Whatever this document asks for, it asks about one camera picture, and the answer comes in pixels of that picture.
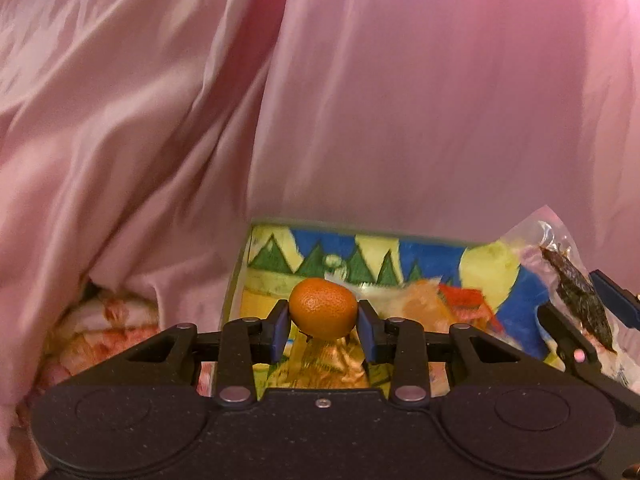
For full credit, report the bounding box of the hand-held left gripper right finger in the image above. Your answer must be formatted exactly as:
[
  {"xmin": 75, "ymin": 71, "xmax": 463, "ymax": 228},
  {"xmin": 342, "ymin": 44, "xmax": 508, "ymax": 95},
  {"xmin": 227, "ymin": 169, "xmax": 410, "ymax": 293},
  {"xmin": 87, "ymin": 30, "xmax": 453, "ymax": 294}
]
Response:
[{"xmin": 356, "ymin": 300, "xmax": 581, "ymax": 407}]

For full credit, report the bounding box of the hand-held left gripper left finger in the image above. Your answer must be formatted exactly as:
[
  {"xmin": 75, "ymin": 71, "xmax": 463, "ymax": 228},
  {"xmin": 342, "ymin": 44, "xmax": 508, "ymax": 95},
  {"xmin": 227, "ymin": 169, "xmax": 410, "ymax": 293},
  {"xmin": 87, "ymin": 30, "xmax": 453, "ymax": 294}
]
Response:
[{"xmin": 65, "ymin": 301, "xmax": 292, "ymax": 407}]

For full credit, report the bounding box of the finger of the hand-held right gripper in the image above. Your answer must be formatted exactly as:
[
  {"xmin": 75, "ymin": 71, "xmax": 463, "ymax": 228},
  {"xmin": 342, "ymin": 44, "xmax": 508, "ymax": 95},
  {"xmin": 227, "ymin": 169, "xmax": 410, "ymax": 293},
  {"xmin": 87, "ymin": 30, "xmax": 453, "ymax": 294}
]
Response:
[
  {"xmin": 589, "ymin": 269, "xmax": 640, "ymax": 331},
  {"xmin": 537, "ymin": 302, "xmax": 640, "ymax": 426}
]

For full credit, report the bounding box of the clear packet with dark snack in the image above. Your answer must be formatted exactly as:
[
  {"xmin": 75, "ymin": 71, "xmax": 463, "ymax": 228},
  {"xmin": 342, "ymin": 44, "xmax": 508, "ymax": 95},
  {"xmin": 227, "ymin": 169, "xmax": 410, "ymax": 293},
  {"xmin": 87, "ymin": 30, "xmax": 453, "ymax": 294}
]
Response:
[{"xmin": 500, "ymin": 205, "xmax": 640, "ymax": 393}]

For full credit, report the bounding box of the orange tangerine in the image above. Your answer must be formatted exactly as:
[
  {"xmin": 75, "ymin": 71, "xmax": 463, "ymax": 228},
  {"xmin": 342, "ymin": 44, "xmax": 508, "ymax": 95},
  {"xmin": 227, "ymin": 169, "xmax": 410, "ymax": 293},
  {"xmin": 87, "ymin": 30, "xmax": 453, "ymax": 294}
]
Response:
[{"xmin": 289, "ymin": 277, "xmax": 359, "ymax": 339}]

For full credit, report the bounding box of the golden foil snack packet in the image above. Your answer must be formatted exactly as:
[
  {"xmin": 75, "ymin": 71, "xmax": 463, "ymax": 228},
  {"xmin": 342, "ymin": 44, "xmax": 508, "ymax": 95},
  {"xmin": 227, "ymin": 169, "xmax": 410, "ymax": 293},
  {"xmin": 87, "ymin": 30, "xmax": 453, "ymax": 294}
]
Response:
[{"xmin": 267, "ymin": 335, "xmax": 371, "ymax": 390}]

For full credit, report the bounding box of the grey tray with printed inside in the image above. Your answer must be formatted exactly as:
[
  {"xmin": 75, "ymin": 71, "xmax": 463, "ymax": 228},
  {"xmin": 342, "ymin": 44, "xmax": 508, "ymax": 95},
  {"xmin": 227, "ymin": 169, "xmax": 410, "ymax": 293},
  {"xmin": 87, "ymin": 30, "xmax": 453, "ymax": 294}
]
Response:
[{"xmin": 212, "ymin": 219, "xmax": 566, "ymax": 396}]

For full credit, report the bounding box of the pink quilt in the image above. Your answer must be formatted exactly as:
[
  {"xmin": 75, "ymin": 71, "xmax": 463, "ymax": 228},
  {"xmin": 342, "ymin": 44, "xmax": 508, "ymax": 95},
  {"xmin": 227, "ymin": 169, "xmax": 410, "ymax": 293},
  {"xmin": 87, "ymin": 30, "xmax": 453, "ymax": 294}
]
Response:
[{"xmin": 0, "ymin": 0, "xmax": 640, "ymax": 480}]

